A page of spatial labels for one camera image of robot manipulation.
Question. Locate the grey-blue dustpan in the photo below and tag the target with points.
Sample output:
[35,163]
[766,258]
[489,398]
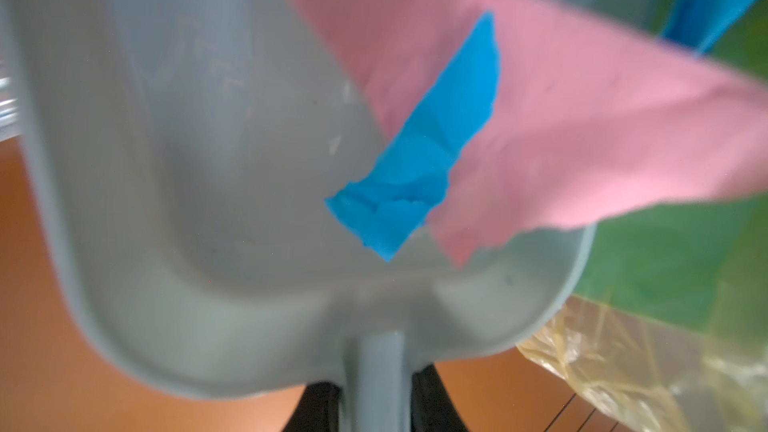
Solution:
[181,152]

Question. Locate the pink paper scrap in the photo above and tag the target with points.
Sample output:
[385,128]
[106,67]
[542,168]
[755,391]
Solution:
[591,120]

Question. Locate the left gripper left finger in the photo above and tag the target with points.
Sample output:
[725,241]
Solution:
[317,409]

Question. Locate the yellow plastic bin liner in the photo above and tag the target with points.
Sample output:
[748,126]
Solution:
[667,330]

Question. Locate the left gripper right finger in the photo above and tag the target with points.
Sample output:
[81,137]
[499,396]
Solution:
[435,402]

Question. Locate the blue paper scrap right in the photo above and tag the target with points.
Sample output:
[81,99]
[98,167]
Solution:
[699,24]

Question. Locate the small blue paper scrap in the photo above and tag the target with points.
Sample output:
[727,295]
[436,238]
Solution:
[411,177]

